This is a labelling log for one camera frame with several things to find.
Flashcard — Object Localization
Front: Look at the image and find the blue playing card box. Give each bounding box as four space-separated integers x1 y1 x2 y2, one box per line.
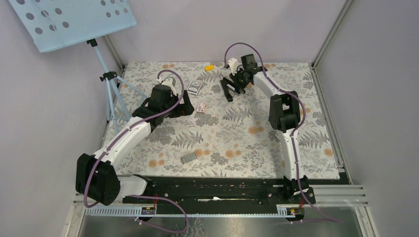
186 80 203 95

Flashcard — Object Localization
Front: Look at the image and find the grey staple strip block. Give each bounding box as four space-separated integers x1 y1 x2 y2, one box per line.
181 153 197 164

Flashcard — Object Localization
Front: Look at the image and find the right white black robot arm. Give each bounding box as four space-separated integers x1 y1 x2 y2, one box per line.
220 54 309 203

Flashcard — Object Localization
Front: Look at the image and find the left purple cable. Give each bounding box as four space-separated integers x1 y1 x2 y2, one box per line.
83 69 191 234

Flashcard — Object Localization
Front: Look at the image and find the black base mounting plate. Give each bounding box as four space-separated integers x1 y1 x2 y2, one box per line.
122 176 316 215

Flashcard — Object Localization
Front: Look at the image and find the floral patterned table mat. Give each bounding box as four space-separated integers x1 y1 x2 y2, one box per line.
117 62 339 179

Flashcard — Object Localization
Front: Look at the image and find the red white staple box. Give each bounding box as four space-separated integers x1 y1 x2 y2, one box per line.
197 101 206 113

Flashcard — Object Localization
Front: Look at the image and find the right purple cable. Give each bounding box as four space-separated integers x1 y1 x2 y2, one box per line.
223 42 343 225

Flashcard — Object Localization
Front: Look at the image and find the blue perforated music stand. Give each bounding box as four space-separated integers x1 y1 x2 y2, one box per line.
9 0 146 132

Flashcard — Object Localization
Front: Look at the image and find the purple cable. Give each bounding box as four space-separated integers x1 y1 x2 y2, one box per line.
223 42 343 225
83 69 191 234

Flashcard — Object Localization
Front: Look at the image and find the yellow toy brick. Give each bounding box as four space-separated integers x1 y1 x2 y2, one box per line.
205 65 214 72

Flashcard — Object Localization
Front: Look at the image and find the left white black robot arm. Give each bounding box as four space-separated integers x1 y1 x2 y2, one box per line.
76 83 194 208

